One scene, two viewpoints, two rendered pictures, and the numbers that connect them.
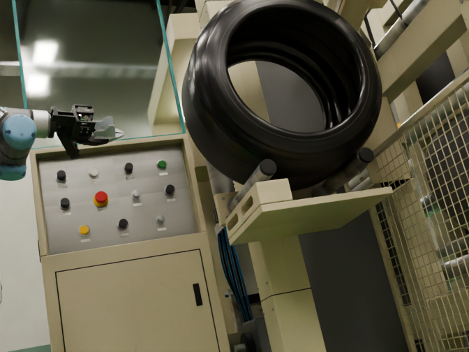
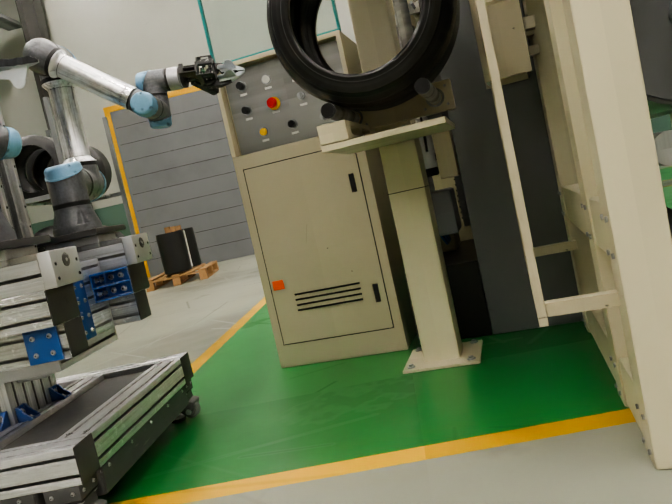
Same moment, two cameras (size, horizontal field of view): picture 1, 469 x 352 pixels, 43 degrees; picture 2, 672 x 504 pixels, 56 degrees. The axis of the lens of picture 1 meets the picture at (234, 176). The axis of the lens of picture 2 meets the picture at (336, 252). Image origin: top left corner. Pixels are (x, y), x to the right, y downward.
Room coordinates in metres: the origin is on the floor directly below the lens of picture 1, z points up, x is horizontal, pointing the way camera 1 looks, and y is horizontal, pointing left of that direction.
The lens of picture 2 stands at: (-0.15, -1.07, 0.65)
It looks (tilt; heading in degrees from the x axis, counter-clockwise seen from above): 5 degrees down; 33
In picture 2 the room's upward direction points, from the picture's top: 13 degrees counter-clockwise
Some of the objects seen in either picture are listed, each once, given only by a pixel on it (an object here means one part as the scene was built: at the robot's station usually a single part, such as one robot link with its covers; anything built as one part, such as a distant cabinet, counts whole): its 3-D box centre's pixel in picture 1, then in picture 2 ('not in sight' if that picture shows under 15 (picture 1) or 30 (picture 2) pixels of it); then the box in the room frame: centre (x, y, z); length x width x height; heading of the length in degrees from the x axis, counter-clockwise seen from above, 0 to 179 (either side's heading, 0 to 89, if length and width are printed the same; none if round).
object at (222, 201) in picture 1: (278, 201); (394, 108); (1.84, -0.12, 0.90); 0.40 x 0.03 x 0.10; 107
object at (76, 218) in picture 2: not in sight; (75, 218); (1.16, 0.76, 0.77); 0.15 x 0.15 x 0.10
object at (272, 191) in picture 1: (255, 211); (347, 135); (1.63, -0.04, 0.84); 0.36 x 0.09 x 0.06; 17
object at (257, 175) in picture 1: (250, 188); (342, 114); (1.62, -0.04, 0.90); 0.35 x 0.05 x 0.05; 17
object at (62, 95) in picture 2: not in sight; (69, 124); (1.27, 0.82, 1.09); 0.15 x 0.12 x 0.55; 31
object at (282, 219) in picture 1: (305, 216); (392, 136); (1.67, -0.17, 0.80); 0.37 x 0.36 x 0.02; 107
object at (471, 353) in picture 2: not in sight; (443, 354); (1.91, -0.07, 0.01); 0.27 x 0.27 x 0.02; 17
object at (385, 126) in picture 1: (366, 149); (499, 35); (1.99, -0.47, 1.05); 0.20 x 0.15 x 0.30; 17
